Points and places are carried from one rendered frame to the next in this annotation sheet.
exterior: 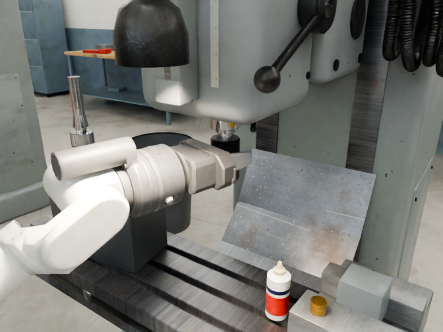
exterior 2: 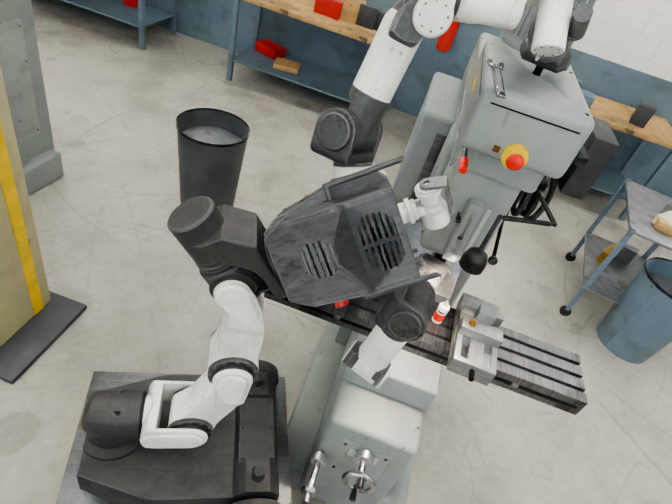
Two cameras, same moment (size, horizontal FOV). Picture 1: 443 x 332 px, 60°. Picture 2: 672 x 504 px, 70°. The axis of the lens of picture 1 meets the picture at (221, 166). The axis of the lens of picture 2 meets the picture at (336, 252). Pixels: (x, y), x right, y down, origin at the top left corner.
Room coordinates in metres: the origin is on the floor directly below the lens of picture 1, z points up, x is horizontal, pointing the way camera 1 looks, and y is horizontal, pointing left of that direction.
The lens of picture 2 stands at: (-0.36, 0.96, 2.21)
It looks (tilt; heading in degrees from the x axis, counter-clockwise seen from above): 40 degrees down; 329
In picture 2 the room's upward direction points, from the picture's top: 18 degrees clockwise
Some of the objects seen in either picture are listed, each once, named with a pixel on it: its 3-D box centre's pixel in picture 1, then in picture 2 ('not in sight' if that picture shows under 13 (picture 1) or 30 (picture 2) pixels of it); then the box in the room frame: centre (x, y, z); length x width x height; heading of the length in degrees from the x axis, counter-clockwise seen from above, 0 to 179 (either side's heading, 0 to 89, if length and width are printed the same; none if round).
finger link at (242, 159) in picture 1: (238, 162); not in sight; (0.56, -0.03, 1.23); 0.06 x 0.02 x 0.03; 130
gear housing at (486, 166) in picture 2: not in sight; (499, 139); (0.62, -0.03, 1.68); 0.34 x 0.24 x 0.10; 145
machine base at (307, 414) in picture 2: not in sight; (363, 384); (0.79, -0.15, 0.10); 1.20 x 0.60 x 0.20; 145
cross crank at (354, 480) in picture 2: not in sight; (361, 472); (0.17, 0.28, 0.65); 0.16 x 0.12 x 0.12; 145
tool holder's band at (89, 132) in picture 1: (82, 133); not in sight; (0.78, 0.29, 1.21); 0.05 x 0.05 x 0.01
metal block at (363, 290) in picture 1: (363, 296); (484, 316); (0.45, -0.20, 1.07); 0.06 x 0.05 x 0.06; 53
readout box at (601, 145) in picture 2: not in sight; (585, 157); (0.64, -0.45, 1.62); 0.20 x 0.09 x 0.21; 145
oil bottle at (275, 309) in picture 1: (278, 288); (442, 310); (0.54, -0.10, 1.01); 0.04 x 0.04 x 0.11
